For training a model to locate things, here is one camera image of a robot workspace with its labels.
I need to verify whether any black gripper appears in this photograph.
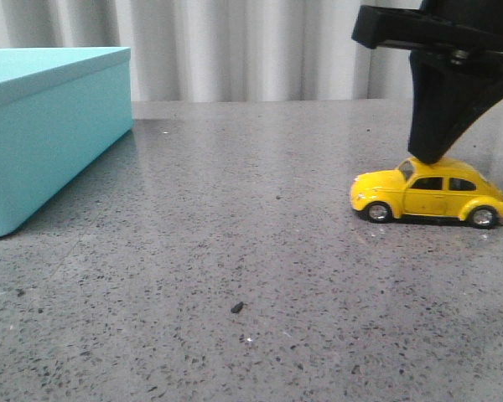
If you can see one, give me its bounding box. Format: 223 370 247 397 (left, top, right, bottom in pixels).
352 1 503 164

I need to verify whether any yellow toy beetle car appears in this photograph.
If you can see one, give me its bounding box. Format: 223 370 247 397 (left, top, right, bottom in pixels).
350 157 503 229

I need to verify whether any light blue storage box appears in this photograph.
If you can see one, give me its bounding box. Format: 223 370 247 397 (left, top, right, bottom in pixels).
0 47 133 237

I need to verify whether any white pleated curtain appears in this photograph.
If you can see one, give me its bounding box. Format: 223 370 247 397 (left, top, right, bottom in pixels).
0 1 412 102

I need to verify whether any small black debris piece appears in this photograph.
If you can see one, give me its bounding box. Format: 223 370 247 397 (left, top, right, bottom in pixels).
231 301 244 314

